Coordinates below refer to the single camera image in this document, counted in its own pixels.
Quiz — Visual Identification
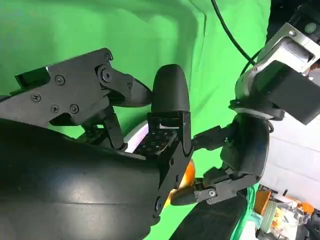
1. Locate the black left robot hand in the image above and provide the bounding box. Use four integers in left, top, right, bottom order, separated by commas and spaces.
172, 116, 272, 206

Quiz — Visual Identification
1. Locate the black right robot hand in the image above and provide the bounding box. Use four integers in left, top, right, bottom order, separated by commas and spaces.
0, 47, 195, 240

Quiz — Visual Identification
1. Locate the orange and white bread roll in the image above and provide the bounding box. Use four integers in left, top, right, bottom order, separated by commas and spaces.
164, 159, 196, 207

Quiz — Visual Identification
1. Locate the clear plastic roll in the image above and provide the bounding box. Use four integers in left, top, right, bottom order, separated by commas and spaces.
262, 201, 278, 232

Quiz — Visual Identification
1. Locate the black robot body shell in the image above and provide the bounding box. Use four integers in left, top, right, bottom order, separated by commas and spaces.
172, 191, 252, 240

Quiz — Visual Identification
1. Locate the lilac plate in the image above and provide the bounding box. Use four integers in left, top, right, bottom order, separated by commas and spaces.
124, 119, 151, 153

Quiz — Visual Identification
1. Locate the green table cloth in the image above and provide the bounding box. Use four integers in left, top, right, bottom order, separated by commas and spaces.
0, 0, 272, 240

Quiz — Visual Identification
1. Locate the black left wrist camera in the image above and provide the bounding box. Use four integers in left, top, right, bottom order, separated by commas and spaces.
254, 59, 320, 126

